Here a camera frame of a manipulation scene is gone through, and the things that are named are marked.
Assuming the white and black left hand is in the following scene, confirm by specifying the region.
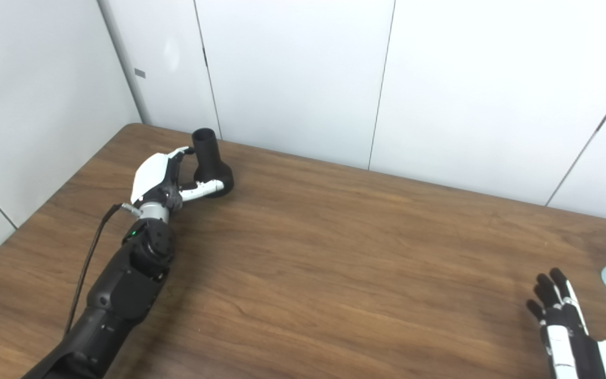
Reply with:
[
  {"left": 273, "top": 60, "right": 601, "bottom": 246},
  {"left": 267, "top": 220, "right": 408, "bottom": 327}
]
[{"left": 130, "top": 146, "right": 226, "bottom": 212}]

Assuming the white and black right hand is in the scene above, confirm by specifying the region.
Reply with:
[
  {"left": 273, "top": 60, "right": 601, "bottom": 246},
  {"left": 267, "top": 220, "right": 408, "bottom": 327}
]
[{"left": 526, "top": 267, "right": 606, "bottom": 379}]

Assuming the black flared nozzle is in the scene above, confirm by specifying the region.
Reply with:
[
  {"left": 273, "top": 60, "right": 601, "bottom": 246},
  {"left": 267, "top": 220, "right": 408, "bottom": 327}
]
[{"left": 191, "top": 128, "right": 235, "bottom": 198}]

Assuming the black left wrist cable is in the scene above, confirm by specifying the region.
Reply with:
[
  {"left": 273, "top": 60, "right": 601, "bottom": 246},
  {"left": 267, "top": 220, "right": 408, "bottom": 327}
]
[{"left": 64, "top": 203, "right": 143, "bottom": 337}]

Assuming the light grey wall corner trim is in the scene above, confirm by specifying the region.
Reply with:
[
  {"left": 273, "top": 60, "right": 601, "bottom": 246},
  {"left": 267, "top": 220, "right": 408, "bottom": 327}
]
[{"left": 97, "top": 0, "right": 152, "bottom": 127}]

